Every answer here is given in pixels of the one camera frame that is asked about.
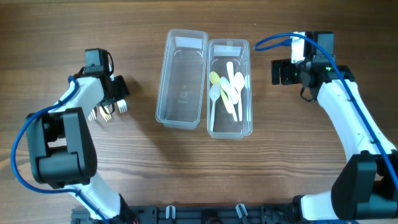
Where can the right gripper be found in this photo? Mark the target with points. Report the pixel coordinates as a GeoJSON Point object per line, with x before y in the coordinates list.
{"type": "Point", "coordinates": [285, 65]}

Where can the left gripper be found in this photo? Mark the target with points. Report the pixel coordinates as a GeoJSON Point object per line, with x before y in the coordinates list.
{"type": "Point", "coordinates": [124, 89]}

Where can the white plastic fork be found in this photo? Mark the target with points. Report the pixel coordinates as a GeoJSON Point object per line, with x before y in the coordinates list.
{"type": "Point", "coordinates": [92, 116]}
{"type": "Point", "coordinates": [122, 106]}

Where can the white plastic spoon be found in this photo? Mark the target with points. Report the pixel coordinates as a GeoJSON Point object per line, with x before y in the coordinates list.
{"type": "Point", "coordinates": [234, 93]}
{"type": "Point", "coordinates": [215, 92]}

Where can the yellow plastic spoon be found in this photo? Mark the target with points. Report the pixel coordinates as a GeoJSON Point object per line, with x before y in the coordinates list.
{"type": "Point", "coordinates": [215, 79]}

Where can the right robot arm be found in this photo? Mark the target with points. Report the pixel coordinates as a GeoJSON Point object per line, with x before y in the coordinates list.
{"type": "Point", "coordinates": [367, 186]}

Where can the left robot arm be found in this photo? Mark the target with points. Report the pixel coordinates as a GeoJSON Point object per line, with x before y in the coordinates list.
{"type": "Point", "coordinates": [61, 150]}

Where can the left clear plastic container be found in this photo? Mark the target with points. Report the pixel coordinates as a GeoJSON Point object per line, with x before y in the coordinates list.
{"type": "Point", "coordinates": [182, 79]}

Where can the clear plastic container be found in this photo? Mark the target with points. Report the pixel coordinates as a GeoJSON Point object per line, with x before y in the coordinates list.
{"type": "Point", "coordinates": [237, 51]}
{"type": "Point", "coordinates": [182, 79]}

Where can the right clear plastic container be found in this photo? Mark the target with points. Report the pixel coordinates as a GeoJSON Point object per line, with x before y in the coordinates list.
{"type": "Point", "coordinates": [237, 51]}

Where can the yellow plastic fork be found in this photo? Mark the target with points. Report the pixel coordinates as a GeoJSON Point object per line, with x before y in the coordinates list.
{"type": "Point", "coordinates": [106, 115]}

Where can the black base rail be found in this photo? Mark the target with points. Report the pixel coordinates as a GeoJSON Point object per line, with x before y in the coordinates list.
{"type": "Point", "coordinates": [241, 213]}

